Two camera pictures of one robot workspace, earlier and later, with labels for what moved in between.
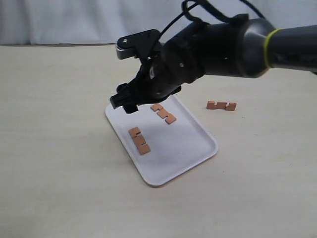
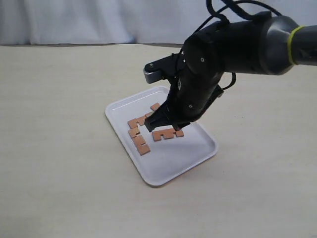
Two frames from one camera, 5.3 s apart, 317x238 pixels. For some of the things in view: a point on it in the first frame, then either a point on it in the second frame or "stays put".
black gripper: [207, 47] -> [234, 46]
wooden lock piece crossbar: [139, 141] stays put
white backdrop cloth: [102, 22] stays put
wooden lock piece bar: [211, 105] -> [132, 123]
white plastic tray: [162, 139] stays put
